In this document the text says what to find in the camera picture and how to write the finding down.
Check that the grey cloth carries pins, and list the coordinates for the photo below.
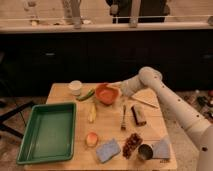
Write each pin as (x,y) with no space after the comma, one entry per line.
(161,149)

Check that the green plastic tray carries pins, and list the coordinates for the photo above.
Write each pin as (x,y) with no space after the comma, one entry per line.
(49,135)

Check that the yellow banana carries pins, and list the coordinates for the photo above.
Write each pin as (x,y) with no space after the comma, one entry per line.
(92,114)

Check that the wooden table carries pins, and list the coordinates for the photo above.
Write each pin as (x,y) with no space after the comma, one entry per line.
(107,126)

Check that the green vegetable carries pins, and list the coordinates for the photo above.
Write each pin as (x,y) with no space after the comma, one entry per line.
(86,96)

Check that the blue sponge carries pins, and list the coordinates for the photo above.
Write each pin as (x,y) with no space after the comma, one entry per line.
(107,150)

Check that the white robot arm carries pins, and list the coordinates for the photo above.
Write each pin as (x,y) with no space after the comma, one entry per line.
(196,126)

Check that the metal cup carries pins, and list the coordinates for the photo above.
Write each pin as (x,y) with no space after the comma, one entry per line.
(145,152)

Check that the brown chocolate bar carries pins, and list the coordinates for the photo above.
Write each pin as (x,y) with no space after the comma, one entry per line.
(139,117)

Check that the metal fork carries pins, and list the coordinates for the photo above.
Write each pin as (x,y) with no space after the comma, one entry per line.
(123,124)

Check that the white cup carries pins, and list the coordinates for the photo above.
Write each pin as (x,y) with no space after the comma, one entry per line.
(75,87)

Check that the dark grape bunch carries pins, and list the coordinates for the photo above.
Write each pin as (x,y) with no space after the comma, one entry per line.
(131,144)

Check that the orange bowl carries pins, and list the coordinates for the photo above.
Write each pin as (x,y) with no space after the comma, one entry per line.
(106,94)

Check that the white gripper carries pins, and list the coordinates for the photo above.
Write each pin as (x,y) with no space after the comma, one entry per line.
(129,87)

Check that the wooden chopping board piece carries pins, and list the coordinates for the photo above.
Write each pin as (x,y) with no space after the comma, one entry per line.
(147,97)

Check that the red yellow apple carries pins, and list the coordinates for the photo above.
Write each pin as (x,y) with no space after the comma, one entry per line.
(91,139)

